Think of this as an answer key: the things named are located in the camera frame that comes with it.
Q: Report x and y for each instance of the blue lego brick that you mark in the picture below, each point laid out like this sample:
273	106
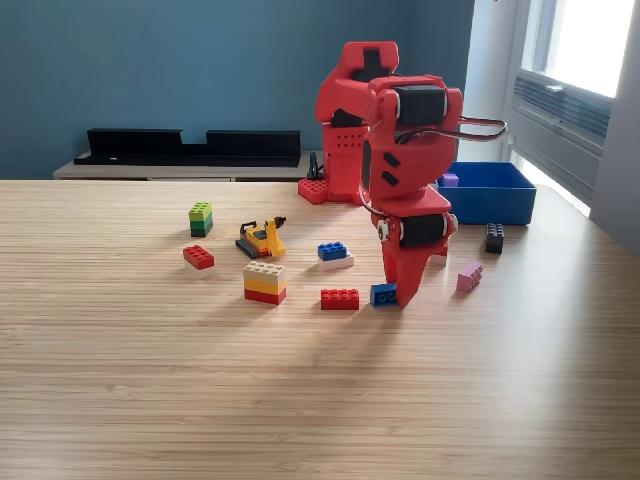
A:
382	296

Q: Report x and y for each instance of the purple brick stack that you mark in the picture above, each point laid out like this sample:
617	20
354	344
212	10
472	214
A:
451	180

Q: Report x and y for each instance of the yellow toy digger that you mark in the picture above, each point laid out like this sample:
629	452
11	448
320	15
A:
262	240

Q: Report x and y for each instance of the red and white brick stack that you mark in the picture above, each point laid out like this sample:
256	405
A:
199	257

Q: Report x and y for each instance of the pink lego brick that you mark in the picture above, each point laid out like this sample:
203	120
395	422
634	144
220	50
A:
469	277

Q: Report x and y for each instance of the black lego brick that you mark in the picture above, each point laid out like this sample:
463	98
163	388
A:
494	240

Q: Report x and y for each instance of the red lego brick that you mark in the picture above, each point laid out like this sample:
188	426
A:
340	300

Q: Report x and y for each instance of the blue plastic bin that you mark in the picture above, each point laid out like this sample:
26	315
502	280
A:
500	205

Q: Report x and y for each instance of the red white yellow brick stack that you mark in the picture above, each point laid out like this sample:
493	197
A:
439	259

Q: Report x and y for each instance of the blue and white brick stack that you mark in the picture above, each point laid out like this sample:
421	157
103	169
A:
334	254

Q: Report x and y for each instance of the black table clamp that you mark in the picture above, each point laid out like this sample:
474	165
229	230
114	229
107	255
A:
315	167

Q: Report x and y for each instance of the cream orange red brick stack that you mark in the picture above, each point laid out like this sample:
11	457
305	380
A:
264	285

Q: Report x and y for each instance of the grey window heater unit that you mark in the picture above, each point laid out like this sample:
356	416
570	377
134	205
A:
555	130

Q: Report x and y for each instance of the green brick stack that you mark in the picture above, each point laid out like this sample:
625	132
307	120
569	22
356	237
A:
201	220

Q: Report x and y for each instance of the white window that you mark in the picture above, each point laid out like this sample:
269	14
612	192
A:
585	40

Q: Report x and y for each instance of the wooden sideboard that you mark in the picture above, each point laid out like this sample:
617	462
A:
150	171

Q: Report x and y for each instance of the black shelf tray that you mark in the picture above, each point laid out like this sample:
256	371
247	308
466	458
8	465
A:
150	150

